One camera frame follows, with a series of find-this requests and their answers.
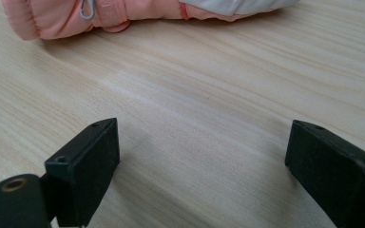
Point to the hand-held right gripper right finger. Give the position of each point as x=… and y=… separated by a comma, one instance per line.
x=336, y=177

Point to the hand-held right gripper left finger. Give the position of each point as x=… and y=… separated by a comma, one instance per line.
x=82, y=174

